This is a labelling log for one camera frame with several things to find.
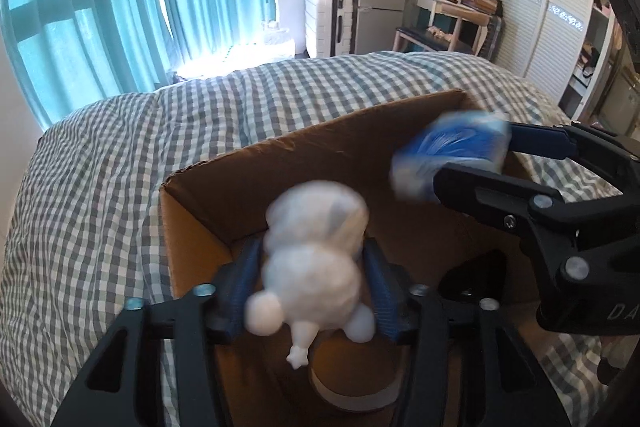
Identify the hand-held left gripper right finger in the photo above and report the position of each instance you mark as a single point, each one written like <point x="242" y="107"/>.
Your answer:
<point x="381" y="288"/>

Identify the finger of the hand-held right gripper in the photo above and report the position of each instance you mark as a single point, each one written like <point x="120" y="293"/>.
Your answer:
<point x="492" y="192"/>
<point x="542" y="141"/>

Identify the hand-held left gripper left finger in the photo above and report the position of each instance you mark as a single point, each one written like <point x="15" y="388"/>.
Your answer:
<point x="243" y="278"/>

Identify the blue and white packet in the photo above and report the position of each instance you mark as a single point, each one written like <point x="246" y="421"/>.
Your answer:
<point x="450" y="152"/>

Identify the white plush toy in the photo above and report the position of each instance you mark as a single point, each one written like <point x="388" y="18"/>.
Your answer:
<point x="312" y="267"/>

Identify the brown cardboard box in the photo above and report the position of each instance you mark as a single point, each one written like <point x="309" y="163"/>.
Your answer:
<point x="310" y="167"/>

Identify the open shelf unit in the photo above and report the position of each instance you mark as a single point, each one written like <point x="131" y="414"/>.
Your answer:
<point x="607" y="57"/>

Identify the tape roll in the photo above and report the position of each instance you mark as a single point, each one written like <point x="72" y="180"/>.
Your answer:
<point x="350" y="394"/>

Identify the white sliding wardrobe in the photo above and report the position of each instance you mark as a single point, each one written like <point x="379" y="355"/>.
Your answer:
<point x="545" y="12"/>

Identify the checked bed cover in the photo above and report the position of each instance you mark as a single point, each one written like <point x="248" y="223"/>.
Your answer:
<point x="125" y="187"/>

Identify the black cushioned bench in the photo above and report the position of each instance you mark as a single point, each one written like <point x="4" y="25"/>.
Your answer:
<point x="430" y="38"/>

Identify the white dressing table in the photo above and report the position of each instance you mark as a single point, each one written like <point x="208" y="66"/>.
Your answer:
<point x="452" y="9"/>

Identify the silver fridge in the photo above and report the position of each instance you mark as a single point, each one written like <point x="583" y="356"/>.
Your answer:
<point x="377" y="12"/>

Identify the white suitcase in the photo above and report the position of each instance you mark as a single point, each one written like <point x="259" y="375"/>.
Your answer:
<point x="327" y="22"/>

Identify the clear water jug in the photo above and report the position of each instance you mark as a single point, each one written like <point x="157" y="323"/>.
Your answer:
<point x="277" y="41"/>

